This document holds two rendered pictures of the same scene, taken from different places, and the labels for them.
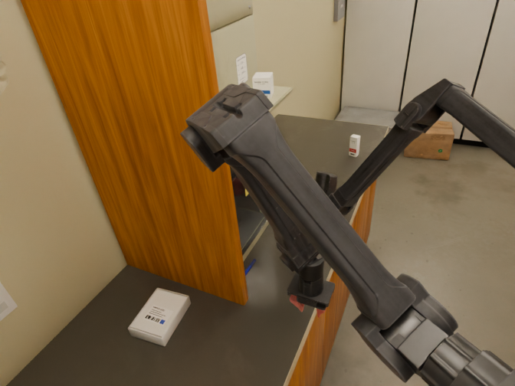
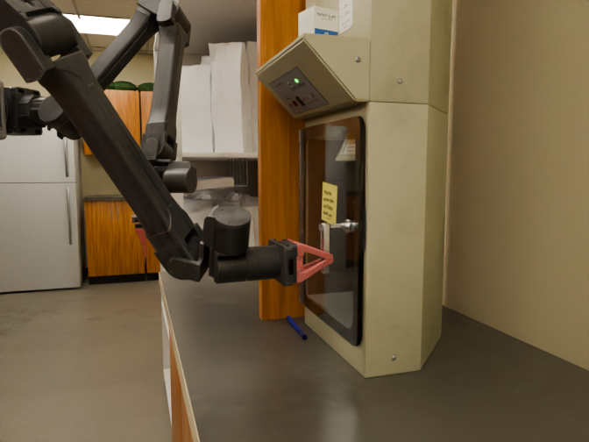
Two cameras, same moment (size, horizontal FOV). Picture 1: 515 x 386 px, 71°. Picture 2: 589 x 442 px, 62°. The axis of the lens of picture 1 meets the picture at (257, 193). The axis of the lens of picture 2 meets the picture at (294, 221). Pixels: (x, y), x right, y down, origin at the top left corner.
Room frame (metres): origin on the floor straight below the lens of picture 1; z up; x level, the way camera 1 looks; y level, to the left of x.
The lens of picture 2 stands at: (1.60, -0.71, 1.30)
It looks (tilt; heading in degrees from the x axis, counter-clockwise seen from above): 6 degrees down; 133
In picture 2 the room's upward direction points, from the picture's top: straight up
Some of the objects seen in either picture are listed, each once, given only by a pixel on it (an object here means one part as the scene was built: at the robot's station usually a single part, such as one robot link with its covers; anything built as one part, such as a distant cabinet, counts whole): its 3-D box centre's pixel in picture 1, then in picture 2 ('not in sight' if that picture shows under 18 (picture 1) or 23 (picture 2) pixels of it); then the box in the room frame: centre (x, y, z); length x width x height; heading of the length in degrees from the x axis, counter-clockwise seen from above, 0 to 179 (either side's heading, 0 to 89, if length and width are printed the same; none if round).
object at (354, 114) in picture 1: (366, 130); not in sight; (3.40, -1.20, 0.17); 0.60 x 0.42 x 0.33; 59
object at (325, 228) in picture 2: not in sight; (334, 245); (1.06, -0.05, 1.17); 0.05 x 0.03 x 0.10; 61
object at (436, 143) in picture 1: (428, 139); not in sight; (3.14, -1.73, 0.14); 0.41 x 0.33 x 0.29; 68
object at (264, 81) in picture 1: (263, 85); (317, 30); (1.02, -0.05, 1.54); 0.05 x 0.05 x 0.06; 75
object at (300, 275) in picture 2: not in sight; (304, 259); (1.04, -0.09, 1.15); 0.09 x 0.07 x 0.07; 61
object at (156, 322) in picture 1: (160, 315); not in sight; (0.71, 0.33, 0.96); 0.16 x 0.12 x 0.04; 157
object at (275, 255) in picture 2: not in sight; (266, 262); (1.00, -0.15, 1.14); 0.10 x 0.07 x 0.07; 151
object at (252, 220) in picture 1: (247, 194); (327, 224); (0.98, 0.03, 1.19); 0.30 x 0.01 x 0.40; 151
